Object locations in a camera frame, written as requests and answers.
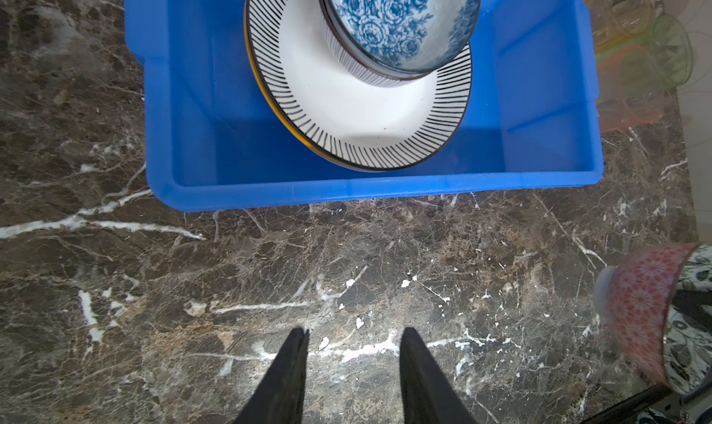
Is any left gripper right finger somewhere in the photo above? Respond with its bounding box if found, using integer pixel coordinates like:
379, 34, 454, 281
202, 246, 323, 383
399, 328, 476, 424

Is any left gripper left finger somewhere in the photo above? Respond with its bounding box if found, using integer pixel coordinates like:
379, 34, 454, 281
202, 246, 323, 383
234, 328, 309, 424

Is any red leaf pattern bowl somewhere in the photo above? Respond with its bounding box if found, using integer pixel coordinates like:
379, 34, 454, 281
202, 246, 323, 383
593, 243, 711, 395

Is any black striped rim white plate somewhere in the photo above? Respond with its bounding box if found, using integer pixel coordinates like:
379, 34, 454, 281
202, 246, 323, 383
250, 0, 473, 172

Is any dotted yellow rim plate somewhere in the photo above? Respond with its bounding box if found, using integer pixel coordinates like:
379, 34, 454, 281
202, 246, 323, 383
243, 0, 345, 167

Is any purple striped small bowl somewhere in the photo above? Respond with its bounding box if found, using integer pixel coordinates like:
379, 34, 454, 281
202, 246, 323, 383
315, 0, 441, 88

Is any pink translucent cup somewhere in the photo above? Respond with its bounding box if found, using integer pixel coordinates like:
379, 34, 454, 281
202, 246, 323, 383
596, 45, 667, 133

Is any blue floral white bowl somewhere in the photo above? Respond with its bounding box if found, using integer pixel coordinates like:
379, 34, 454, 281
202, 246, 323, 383
319, 0, 481, 80

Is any green translucent cup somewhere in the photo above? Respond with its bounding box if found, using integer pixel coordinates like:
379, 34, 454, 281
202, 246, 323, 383
624, 13, 693, 88

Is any blue plastic bin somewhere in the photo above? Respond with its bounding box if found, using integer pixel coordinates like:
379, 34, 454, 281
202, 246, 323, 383
124, 0, 604, 212

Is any yellow translucent cup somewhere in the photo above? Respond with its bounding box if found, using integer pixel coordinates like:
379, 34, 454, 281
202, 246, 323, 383
584, 0, 655, 55

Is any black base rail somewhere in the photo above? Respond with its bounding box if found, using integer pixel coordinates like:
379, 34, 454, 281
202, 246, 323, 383
584, 382, 711, 424

